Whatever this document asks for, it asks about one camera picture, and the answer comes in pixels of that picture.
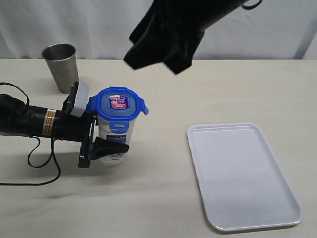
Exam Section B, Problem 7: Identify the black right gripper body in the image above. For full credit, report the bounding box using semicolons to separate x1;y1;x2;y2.
148;0;213;42

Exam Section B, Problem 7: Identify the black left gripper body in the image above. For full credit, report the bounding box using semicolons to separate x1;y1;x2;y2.
53;81;97;168

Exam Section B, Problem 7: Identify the clear plastic bottle container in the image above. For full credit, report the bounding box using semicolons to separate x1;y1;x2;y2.
98;117;136;166

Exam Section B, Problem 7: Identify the blue snap-lock lid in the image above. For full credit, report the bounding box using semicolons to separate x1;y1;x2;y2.
86;87;149;121

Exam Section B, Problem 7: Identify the stainless steel cup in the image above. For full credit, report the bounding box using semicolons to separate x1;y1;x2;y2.
42;43;79;93

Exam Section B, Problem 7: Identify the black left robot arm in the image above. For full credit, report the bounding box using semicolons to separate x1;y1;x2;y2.
0;82;129;168

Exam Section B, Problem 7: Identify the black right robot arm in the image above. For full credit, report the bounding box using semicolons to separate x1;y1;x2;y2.
123;0;261;74

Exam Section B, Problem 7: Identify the white backdrop curtain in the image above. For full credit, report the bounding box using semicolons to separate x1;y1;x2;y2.
0;0;317;60

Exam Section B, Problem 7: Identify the white rectangular tray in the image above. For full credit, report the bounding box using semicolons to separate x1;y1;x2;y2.
187;122;302;233

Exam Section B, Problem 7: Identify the black cable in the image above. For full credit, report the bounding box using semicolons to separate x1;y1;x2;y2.
0;83;61;186

